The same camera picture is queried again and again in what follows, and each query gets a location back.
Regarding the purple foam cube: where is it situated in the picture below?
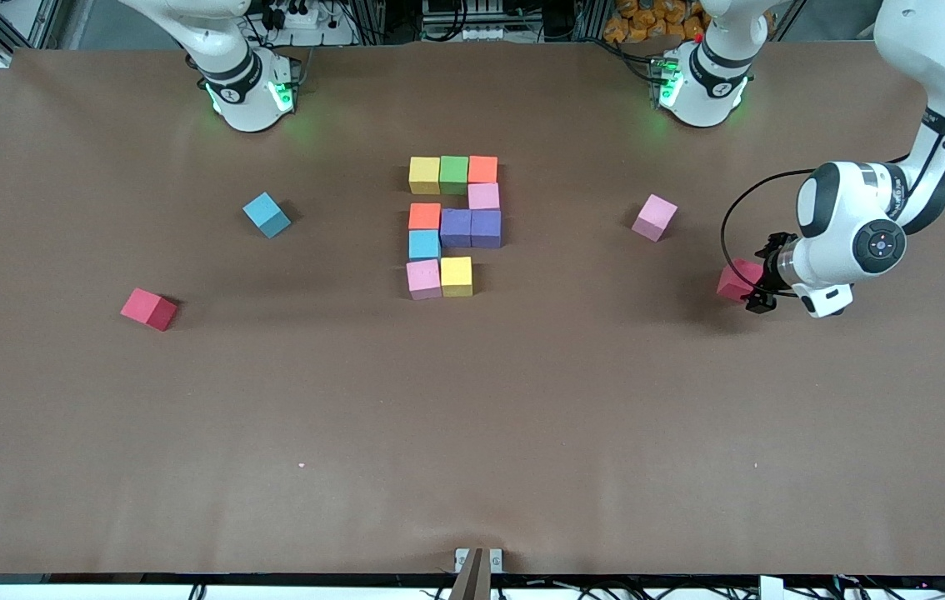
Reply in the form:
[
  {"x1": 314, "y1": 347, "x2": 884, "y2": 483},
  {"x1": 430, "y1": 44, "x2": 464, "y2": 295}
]
[
  {"x1": 439, "y1": 208, "x2": 473, "y2": 249},
  {"x1": 470, "y1": 208, "x2": 503, "y2": 250}
]

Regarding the yellow foam cube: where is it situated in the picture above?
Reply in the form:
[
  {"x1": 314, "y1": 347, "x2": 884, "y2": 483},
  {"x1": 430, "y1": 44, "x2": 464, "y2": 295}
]
[
  {"x1": 440, "y1": 256, "x2": 474, "y2": 298},
  {"x1": 408, "y1": 157, "x2": 442, "y2": 196}
]

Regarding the white electronics box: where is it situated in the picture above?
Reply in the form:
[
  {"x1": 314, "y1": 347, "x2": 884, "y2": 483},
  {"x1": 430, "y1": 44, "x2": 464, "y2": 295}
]
[{"x1": 422, "y1": 0, "x2": 507, "y2": 43}]

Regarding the brown table cover sheet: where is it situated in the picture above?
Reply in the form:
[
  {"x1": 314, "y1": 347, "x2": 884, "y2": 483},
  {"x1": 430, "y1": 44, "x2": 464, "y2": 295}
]
[{"x1": 0, "y1": 40, "x2": 945, "y2": 578}]

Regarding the bag of orange items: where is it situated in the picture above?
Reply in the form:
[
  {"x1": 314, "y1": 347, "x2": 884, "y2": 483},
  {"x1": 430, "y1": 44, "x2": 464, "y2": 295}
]
[{"x1": 604, "y1": 0, "x2": 707, "y2": 44}]

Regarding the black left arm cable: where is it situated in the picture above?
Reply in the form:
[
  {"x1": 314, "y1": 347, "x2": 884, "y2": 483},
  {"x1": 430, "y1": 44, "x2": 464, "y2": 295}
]
[{"x1": 720, "y1": 167, "x2": 817, "y2": 298}]

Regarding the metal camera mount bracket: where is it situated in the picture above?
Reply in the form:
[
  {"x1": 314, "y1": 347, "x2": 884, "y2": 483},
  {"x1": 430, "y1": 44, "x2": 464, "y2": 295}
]
[{"x1": 454, "y1": 547, "x2": 503, "y2": 600}]

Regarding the red foam cube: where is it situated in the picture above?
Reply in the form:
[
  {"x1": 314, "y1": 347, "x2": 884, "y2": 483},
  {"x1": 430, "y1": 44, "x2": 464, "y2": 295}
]
[
  {"x1": 120, "y1": 287, "x2": 178, "y2": 333},
  {"x1": 717, "y1": 258, "x2": 765, "y2": 303}
]

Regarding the pink foam cube with dots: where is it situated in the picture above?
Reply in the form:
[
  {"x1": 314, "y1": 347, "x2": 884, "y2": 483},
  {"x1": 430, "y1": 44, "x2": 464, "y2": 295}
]
[{"x1": 406, "y1": 258, "x2": 443, "y2": 301}]

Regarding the green foam cube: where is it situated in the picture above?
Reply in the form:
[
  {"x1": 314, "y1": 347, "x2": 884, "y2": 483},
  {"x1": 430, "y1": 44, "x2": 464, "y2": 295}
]
[{"x1": 439, "y1": 156, "x2": 471, "y2": 196}]

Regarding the teal foam cube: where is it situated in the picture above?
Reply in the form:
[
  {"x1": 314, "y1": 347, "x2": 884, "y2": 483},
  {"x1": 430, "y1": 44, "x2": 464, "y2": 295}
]
[{"x1": 242, "y1": 192, "x2": 293, "y2": 240}]

